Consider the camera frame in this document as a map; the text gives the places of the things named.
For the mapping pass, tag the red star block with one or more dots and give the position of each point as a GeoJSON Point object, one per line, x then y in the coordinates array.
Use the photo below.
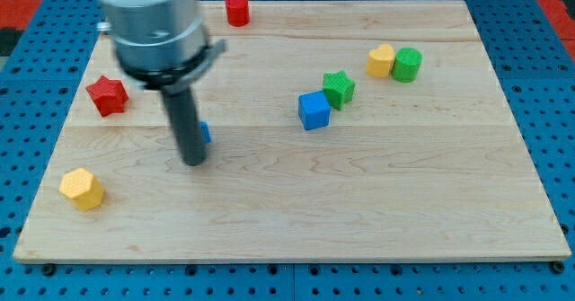
{"type": "Point", "coordinates": [108, 95]}

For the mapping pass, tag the green cylinder block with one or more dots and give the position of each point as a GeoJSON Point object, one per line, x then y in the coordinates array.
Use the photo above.
{"type": "Point", "coordinates": [406, 65]}

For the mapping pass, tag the yellow hexagon block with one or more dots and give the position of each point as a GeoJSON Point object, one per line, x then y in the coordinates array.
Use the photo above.
{"type": "Point", "coordinates": [82, 189]}

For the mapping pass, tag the blue cube block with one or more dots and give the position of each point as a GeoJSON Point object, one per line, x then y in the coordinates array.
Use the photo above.
{"type": "Point", "coordinates": [314, 110]}

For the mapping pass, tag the red cylinder block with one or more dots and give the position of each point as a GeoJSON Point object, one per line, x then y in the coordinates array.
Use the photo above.
{"type": "Point", "coordinates": [238, 12]}

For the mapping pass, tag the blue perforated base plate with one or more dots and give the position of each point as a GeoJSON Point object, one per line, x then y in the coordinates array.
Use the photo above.
{"type": "Point", "coordinates": [39, 82]}

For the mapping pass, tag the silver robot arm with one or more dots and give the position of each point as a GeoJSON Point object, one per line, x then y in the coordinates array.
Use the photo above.
{"type": "Point", "coordinates": [161, 42]}

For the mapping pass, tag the yellow heart block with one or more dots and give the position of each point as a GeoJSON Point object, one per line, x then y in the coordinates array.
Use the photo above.
{"type": "Point", "coordinates": [380, 61]}

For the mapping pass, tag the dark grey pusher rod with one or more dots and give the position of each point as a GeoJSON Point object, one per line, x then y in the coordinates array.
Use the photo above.
{"type": "Point", "coordinates": [181, 110]}

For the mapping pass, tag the wooden board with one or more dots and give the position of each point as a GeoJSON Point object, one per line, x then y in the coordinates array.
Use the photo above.
{"type": "Point", "coordinates": [430, 171]}

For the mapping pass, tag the green star block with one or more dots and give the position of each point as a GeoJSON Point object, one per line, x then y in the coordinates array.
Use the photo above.
{"type": "Point", "coordinates": [338, 88]}

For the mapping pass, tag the small blue block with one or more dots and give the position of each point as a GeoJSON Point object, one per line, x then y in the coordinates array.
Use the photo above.
{"type": "Point", "coordinates": [205, 132]}

